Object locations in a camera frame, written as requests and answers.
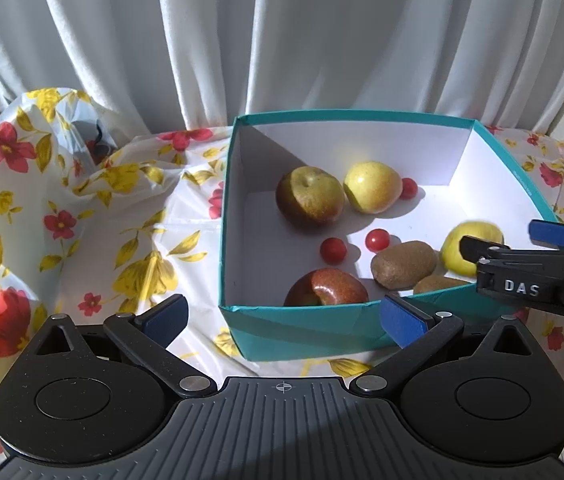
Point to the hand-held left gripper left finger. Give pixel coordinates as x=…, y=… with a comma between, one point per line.
x=164, y=315

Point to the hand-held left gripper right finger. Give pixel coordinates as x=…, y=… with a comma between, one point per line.
x=404, y=320

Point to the yellow round fruit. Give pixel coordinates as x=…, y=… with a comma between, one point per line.
x=467, y=232

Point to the brown kiwi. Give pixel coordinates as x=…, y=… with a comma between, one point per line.
x=404, y=264
x=439, y=284

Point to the red apple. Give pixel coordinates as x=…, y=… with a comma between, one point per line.
x=332, y=285
x=309, y=197

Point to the red cherry tomato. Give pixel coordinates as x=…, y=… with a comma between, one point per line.
x=333, y=250
x=377, y=239
x=408, y=188

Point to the teal cardboard box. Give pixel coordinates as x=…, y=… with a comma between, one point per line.
x=312, y=330

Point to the yellow apple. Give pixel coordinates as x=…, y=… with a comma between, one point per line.
x=372, y=186

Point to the floral plastic tablecloth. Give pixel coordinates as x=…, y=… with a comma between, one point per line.
x=136, y=220

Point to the white curtain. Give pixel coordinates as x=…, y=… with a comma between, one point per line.
x=262, y=35

